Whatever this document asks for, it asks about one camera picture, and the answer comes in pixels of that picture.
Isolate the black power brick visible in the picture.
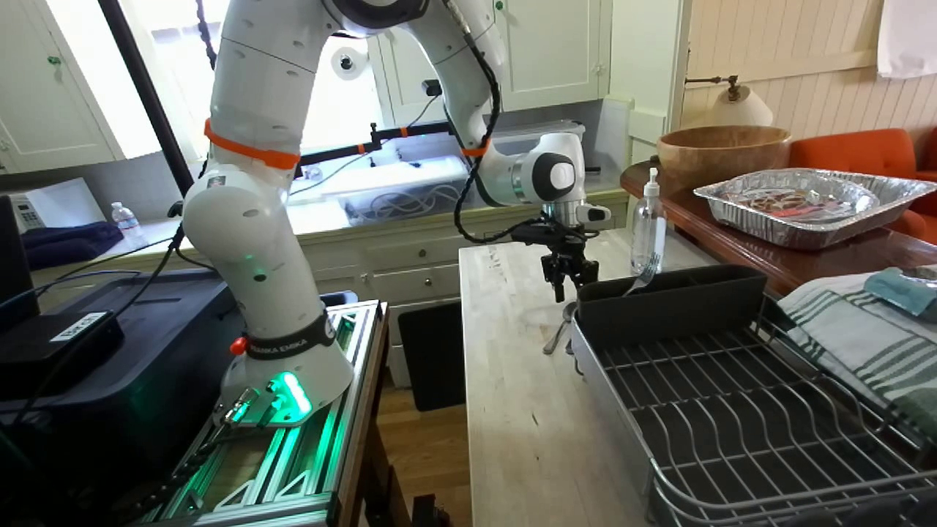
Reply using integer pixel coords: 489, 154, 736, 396
0, 310, 126, 400

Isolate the wooden bowl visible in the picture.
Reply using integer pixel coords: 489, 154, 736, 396
656, 125, 792, 194

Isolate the clear pump bottle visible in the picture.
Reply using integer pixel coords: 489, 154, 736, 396
630, 167, 668, 277

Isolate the large black box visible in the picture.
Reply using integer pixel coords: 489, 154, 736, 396
0, 268, 359, 527

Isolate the teal cloth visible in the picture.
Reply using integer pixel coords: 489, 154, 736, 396
863, 266, 937, 317

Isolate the clear plastic storage bin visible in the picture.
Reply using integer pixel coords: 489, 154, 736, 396
343, 120, 587, 226

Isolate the silver spoon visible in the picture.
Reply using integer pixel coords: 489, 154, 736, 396
542, 301, 580, 356

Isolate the green striped white towel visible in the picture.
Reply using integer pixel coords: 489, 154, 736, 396
777, 272, 937, 444

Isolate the wall lamp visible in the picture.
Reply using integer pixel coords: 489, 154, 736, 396
685, 75, 774, 128

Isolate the dark grey cutlery caddy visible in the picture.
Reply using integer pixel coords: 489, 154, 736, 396
576, 264, 769, 349

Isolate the dark blue cloth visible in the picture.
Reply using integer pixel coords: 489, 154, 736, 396
20, 221, 125, 272

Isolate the silver fork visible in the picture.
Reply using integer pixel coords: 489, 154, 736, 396
622, 256, 660, 298

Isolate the white hanging cloth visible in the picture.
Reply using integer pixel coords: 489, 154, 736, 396
876, 0, 937, 80

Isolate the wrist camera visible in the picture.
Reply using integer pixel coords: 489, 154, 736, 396
510, 221, 588, 250

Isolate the aluminium foil tray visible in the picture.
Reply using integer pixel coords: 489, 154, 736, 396
693, 168, 937, 251

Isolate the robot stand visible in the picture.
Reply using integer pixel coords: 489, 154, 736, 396
138, 299, 390, 527

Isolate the plastic water bottle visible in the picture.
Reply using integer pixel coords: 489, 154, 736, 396
111, 202, 145, 240

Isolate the white microwave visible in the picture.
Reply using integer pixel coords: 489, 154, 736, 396
7, 177, 108, 235

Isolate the black stand with orange ties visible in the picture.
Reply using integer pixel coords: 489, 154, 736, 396
295, 122, 456, 168

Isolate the black monitor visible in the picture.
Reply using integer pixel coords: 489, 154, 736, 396
0, 195, 39, 332

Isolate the dark wooden table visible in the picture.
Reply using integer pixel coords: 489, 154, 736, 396
620, 160, 937, 296

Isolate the white wall cabinet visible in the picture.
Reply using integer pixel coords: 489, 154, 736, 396
0, 0, 163, 175
368, 0, 614, 127

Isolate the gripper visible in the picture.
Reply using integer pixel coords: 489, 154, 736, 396
540, 247, 600, 304

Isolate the orange sofa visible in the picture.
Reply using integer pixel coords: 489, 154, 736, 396
788, 127, 937, 244

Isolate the black pole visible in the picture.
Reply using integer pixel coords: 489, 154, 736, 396
97, 0, 195, 197

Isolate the paper towel roll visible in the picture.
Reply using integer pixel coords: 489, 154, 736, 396
330, 45, 371, 81

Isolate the metal wire drying rack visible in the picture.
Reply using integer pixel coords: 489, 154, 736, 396
570, 265, 937, 527

